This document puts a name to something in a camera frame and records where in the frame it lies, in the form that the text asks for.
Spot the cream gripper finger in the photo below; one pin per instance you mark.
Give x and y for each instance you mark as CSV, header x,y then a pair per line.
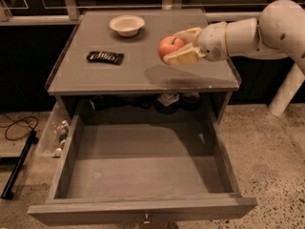
x,y
189,35
187,55

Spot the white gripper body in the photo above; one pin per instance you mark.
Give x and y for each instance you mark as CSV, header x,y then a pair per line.
x,y
213,41

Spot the red apple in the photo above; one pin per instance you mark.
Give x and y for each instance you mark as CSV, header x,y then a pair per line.
x,y
169,44

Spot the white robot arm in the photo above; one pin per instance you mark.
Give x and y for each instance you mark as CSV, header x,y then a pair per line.
x,y
278,32

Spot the dark items behind drawer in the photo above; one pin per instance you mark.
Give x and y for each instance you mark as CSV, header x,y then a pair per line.
x,y
166,104

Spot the grey cabinet with top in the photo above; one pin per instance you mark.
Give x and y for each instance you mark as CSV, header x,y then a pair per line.
x,y
141,71

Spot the open grey top drawer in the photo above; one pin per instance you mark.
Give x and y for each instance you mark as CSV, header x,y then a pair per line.
x,y
172,167

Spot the metal drawer knob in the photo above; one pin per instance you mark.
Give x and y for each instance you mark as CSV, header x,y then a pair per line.
x,y
146,219

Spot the white paper bowl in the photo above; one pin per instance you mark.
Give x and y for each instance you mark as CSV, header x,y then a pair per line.
x,y
127,25

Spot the black candy bar wrapper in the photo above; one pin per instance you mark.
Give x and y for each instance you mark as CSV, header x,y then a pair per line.
x,y
105,57

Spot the metal railing ledge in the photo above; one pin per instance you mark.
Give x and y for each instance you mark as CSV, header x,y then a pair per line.
x,y
79,7

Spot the clear plastic bin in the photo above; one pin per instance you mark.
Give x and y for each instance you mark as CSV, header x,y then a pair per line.
x,y
53,136

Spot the black floor stand bar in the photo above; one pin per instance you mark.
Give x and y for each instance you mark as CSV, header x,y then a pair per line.
x,y
32,139

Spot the white table leg post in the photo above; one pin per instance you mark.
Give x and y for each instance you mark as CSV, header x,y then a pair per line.
x,y
287,90

